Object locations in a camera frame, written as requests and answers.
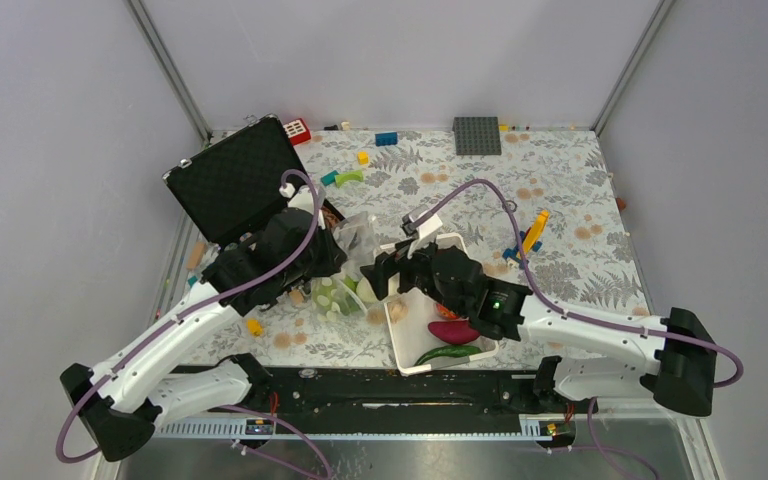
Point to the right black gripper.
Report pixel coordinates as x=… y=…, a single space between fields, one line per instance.
x=388 y=265

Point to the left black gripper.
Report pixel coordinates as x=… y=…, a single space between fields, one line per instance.
x=334 y=257

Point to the clear zip top bag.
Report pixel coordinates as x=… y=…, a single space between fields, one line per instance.
x=356 y=237

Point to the green cabbage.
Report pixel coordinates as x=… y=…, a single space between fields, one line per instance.
x=333 y=297

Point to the purple sweet potato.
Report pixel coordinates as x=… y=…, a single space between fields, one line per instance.
x=453 y=332

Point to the white radish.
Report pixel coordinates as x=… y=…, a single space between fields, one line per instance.
x=365 y=292

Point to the red tomato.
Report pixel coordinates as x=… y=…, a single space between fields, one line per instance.
x=447 y=314

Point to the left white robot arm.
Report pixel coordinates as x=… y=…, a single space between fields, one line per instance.
x=118 y=404

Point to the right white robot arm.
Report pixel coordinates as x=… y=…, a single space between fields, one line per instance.
x=671 y=359

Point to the garlic bulb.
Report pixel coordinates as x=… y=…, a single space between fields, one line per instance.
x=397 y=310

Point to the white perforated plastic basket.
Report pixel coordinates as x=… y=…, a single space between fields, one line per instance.
x=427 y=336

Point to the teal block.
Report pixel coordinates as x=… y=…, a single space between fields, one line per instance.
x=329 y=178

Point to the black open case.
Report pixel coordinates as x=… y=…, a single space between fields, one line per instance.
x=232 y=187

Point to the green curved block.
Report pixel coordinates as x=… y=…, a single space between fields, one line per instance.
x=350 y=176

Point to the yellow small toy piece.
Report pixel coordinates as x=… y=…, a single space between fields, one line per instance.
x=254 y=327

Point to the red white toy block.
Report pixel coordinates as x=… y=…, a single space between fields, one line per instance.
x=297 y=131

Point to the green chili pepper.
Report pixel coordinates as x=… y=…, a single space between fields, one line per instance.
x=448 y=351

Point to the blue lego brick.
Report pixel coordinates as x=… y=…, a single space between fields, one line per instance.
x=386 y=139

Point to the yellow blue toy vehicle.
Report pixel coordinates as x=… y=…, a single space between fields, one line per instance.
x=530 y=240

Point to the grey lego baseplate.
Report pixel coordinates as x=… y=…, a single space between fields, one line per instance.
x=476 y=136

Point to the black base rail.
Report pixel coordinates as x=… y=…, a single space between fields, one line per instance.
x=381 y=401

